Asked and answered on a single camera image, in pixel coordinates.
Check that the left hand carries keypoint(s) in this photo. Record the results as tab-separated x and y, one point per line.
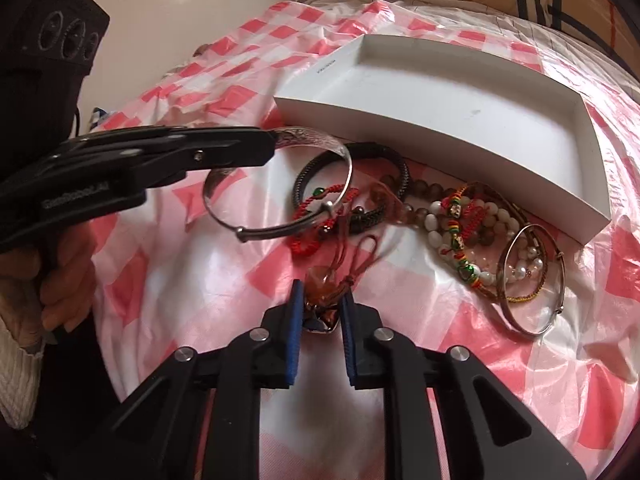
44	289

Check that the thin silver bangle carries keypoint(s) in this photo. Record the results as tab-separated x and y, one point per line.
531	263

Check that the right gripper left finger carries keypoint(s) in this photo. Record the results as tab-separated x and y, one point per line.
197	415

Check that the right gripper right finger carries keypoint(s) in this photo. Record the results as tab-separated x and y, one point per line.
446	411

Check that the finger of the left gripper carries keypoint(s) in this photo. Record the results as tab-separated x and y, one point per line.
216	146
140	169

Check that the silver engraved bangle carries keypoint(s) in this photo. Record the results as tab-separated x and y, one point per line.
255	203

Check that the white knit left sleeve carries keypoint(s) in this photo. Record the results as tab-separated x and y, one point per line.
19	380

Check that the black left camera box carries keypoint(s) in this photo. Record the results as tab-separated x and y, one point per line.
43	64

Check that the white cardboard box tray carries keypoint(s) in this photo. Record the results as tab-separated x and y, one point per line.
467	113

